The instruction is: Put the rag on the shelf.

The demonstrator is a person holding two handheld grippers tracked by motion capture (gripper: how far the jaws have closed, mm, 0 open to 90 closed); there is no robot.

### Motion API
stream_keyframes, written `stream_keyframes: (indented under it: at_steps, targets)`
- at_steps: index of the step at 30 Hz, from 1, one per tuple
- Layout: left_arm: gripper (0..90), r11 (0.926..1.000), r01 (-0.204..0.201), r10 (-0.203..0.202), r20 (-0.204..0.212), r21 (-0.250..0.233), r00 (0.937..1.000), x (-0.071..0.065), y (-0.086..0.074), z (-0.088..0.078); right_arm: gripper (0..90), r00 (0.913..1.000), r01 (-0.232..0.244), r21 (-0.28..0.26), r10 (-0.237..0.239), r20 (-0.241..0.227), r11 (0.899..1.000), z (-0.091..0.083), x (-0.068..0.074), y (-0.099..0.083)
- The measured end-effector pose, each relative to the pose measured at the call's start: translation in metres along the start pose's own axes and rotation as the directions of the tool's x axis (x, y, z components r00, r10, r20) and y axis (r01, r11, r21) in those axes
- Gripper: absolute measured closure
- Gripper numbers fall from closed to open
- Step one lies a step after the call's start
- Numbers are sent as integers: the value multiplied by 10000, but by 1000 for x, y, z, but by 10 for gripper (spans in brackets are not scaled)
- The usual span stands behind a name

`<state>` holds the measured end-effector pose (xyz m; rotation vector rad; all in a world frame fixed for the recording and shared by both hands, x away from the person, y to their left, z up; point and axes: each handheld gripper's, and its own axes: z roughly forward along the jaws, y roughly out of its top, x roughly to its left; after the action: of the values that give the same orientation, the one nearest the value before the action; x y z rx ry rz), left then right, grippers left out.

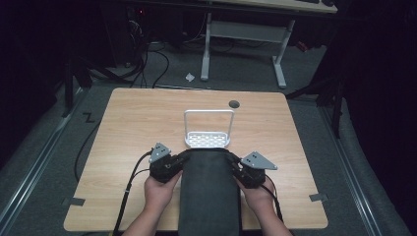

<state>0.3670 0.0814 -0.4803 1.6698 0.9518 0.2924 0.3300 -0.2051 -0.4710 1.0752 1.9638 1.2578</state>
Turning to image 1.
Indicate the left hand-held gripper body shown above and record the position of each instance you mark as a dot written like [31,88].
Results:
[162,164]

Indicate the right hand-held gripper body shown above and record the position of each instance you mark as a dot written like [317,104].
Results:
[255,168]

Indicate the white metal towel rack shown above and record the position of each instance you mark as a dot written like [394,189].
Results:
[207,139]

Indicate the dark grey towel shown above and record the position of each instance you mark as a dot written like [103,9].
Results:
[209,193]

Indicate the person's right hand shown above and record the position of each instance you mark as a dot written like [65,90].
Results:
[259,196]

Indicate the person's left hand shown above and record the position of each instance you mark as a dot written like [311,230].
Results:
[160,193]

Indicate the round black table grommet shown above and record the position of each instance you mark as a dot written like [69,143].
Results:
[234,104]

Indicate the grey tape piece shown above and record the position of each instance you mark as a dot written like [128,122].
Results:
[74,201]
[318,197]

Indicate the white paper scrap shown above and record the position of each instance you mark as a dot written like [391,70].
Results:
[190,77]

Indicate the black metal stand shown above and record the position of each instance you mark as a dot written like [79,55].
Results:
[334,98]
[69,88]

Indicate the desk with white legs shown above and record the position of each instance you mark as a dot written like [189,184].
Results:
[246,31]

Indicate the small red object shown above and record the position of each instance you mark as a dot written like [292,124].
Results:
[302,46]

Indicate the dark computer equipment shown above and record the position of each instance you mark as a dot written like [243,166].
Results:
[136,29]

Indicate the metal floor rail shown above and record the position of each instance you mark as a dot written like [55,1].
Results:
[36,164]
[354,170]

